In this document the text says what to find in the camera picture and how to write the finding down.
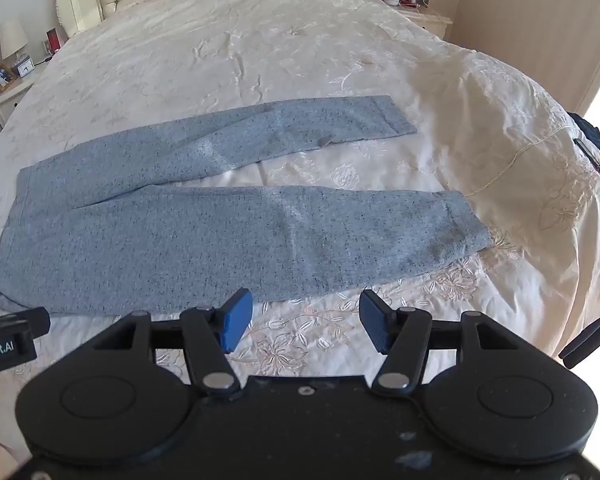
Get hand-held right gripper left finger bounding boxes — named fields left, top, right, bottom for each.
left=87, top=287, right=254, bottom=398

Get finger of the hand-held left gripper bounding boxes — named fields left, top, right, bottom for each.
left=0, top=306, right=51, bottom=341

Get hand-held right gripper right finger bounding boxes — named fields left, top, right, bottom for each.
left=358, top=289, right=523, bottom=398

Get grey speckled pants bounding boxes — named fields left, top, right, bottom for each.
left=0, top=94, right=493, bottom=317

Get cream nightstand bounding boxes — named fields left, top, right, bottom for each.
left=365, top=0, right=454, bottom=41
left=0, top=77, right=37, bottom=129

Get cream embroidered bedspread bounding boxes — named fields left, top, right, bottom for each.
left=0, top=0, right=600, bottom=461

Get dark clothing at bed edge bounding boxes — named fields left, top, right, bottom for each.
left=565, top=111, right=600, bottom=182

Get white shade table lamp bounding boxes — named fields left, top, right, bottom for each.
left=0, top=17, right=30, bottom=62

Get black strap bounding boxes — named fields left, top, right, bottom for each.
left=558, top=304, right=600, bottom=371

